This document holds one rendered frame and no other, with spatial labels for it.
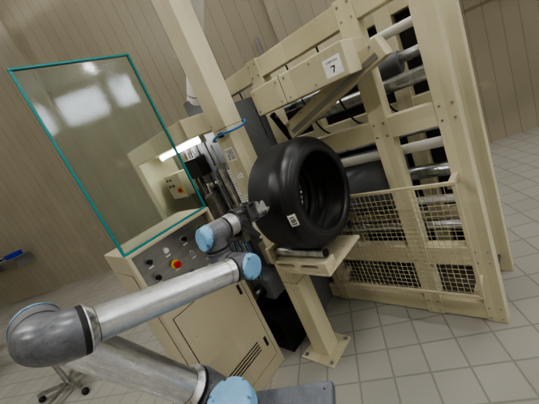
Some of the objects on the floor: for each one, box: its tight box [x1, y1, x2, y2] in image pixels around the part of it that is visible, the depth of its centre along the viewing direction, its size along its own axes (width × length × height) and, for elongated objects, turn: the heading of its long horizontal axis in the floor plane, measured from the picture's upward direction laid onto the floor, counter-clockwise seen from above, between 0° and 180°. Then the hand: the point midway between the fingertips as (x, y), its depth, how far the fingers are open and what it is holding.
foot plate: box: [302, 333, 351, 369], centre depth 204 cm, size 27×27×2 cm
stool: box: [37, 365, 89, 404], centre depth 274 cm, size 62×64×68 cm
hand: (267, 209), depth 132 cm, fingers closed
